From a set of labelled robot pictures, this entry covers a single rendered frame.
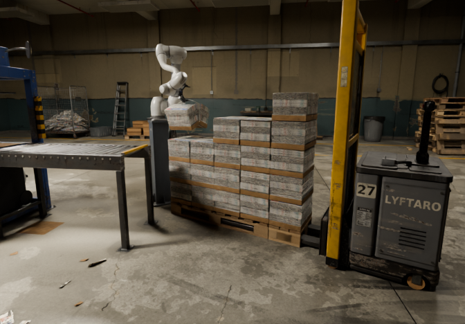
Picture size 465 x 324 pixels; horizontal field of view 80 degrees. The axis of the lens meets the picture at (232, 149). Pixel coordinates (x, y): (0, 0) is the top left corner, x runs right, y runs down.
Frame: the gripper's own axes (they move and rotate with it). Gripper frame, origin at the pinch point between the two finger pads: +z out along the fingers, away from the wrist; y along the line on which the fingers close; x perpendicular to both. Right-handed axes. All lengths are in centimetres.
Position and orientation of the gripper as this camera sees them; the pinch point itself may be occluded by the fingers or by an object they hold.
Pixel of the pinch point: (188, 93)
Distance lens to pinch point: 303.3
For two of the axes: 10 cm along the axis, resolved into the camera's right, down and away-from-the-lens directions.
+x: 8.8, 1.0, -4.6
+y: -0.5, 9.9, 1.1
